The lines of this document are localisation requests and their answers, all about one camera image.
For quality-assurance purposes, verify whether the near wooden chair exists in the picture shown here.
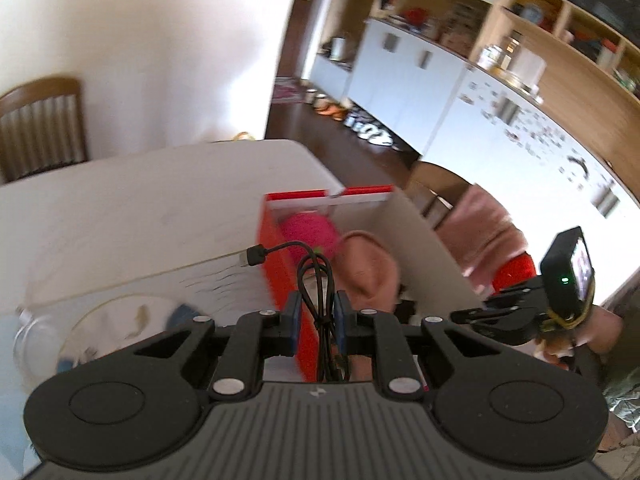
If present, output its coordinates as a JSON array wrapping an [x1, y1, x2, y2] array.
[[404, 162, 471, 230]]

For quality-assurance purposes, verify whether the row of shoes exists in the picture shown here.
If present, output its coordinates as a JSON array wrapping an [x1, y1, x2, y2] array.
[[305, 88, 398, 150]]

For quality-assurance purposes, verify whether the pink fuzzy strawberry plush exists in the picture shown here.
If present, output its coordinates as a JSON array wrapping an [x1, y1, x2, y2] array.
[[279, 211, 341, 260]]

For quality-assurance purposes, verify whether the wooden chair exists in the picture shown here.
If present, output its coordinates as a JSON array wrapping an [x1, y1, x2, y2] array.
[[1, 76, 89, 182], [404, 162, 471, 230]]

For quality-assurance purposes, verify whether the white wall cabinet unit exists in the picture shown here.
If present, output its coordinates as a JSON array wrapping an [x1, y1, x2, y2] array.
[[307, 0, 640, 172]]

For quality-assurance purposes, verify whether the red patterned doormat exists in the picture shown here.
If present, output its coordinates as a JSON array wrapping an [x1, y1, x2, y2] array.
[[271, 77, 305, 104]]

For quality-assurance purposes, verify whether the pink fleece hat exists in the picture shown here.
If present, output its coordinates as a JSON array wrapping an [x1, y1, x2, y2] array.
[[331, 231, 400, 313]]

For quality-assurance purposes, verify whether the red white cardboard box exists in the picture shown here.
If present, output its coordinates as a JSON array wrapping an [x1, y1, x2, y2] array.
[[258, 185, 490, 384]]

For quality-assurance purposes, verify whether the black usb cable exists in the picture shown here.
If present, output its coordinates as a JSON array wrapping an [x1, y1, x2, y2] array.
[[238, 240, 352, 384]]

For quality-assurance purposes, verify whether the white refrigerator with magnets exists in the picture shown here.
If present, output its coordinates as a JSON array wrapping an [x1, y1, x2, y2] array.
[[423, 70, 639, 304]]

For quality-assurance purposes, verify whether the far wooden chair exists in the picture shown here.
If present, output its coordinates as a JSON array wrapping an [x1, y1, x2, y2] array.
[[1, 76, 89, 182]]

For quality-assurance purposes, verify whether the person's right hand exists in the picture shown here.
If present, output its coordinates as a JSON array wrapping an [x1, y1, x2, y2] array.
[[534, 307, 624, 370]]

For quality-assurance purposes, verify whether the blue gold-speckled placemat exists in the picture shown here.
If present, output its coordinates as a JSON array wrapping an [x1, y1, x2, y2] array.
[[165, 304, 201, 330]]

